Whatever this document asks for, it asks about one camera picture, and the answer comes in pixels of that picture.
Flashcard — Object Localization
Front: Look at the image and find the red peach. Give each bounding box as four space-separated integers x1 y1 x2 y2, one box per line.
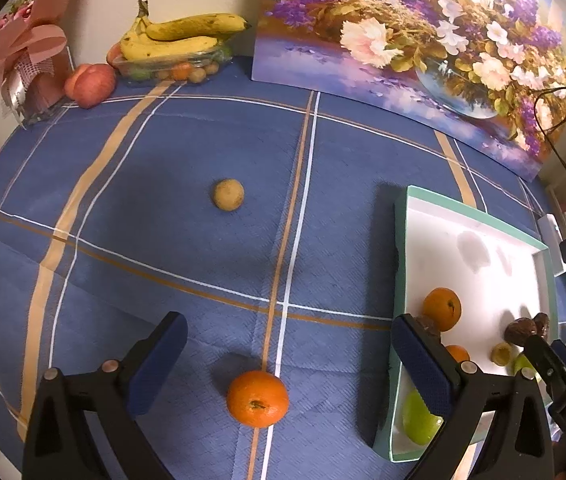
64 63 117 109

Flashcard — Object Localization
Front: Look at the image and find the green mango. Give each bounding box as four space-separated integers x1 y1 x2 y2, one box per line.
402 390 444 446

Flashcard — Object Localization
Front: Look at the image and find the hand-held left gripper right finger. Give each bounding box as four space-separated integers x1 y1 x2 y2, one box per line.
393 313 566 480

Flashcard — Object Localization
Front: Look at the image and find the white power strip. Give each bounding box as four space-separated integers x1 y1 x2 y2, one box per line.
537 214 564 277

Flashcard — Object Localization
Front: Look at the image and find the blue plaid tablecloth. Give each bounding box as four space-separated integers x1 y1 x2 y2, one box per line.
0 57 564 480

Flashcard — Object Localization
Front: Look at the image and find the clear plastic fruit container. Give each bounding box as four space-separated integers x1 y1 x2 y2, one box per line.
113 45 234 86

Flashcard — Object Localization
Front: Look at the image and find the pink gift bouquet box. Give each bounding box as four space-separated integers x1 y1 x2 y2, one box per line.
0 0 76 128

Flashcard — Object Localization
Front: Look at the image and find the floral painting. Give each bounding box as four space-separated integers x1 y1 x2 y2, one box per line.
251 0 566 182

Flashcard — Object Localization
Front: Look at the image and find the yellow-brown longan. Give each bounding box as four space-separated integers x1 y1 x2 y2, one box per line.
492 342 515 367
213 178 245 212

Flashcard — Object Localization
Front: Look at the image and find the small orange mandarin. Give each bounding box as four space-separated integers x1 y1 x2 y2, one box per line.
444 344 471 365

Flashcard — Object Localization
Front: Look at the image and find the yellow banana bunch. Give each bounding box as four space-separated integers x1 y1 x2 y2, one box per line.
120 0 253 63

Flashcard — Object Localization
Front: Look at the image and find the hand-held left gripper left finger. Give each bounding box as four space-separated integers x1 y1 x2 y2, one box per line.
22 311 189 480

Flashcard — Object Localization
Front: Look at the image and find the white tray with teal rim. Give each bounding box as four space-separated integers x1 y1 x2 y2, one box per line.
372 185 561 462

